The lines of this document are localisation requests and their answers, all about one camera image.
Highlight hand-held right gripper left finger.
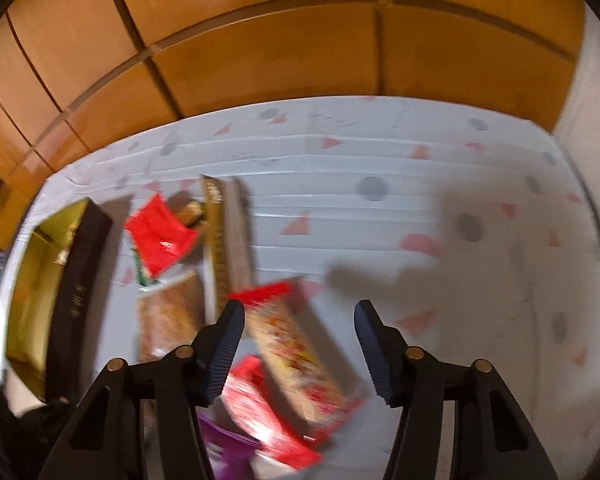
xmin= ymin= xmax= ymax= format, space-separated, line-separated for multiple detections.
xmin=37 ymin=299 xmax=246 ymax=480

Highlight red patterned snack packet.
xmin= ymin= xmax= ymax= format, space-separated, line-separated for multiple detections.
xmin=220 ymin=355 xmax=323 ymax=471

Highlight brown pastry packet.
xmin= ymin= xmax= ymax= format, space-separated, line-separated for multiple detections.
xmin=136 ymin=270 xmax=208 ymax=363

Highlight sesame bar packet red ends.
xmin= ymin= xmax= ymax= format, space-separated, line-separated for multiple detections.
xmin=227 ymin=281 xmax=363 ymax=443

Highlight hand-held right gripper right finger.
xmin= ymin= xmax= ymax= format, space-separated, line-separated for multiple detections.
xmin=354 ymin=299 xmax=561 ymax=480

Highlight white patterned tablecloth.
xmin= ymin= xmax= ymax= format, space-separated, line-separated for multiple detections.
xmin=0 ymin=95 xmax=600 ymax=480

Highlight purple snack packet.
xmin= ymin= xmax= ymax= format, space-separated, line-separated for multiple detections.
xmin=197 ymin=412 xmax=261 ymax=480

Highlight cracker packet with green ends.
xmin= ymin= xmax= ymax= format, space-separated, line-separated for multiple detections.
xmin=132 ymin=250 xmax=163 ymax=293

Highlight dark box with gold interior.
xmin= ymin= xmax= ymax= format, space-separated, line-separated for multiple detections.
xmin=5 ymin=197 xmax=115 ymax=403

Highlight long gold snack box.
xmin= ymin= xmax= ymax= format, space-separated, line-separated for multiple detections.
xmin=200 ymin=175 xmax=255 ymax=321

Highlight small brown snack packet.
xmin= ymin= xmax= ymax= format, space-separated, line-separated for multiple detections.
xmin=172 ymin=200 xmax=206 ymax=231

